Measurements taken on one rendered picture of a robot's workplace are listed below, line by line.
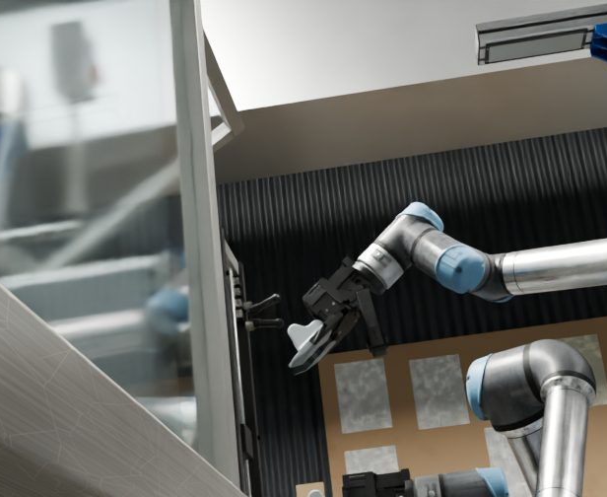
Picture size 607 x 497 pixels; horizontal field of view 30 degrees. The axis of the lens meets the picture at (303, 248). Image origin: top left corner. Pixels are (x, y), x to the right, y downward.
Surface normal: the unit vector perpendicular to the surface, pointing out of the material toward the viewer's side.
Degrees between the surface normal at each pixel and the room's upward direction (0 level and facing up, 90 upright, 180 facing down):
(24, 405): 90
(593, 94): 180
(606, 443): 90
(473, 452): 90
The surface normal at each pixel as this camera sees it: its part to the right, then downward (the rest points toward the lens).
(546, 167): -0.12, -0.37
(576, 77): 0.11, 0.92
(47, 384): 0.98, -0.15
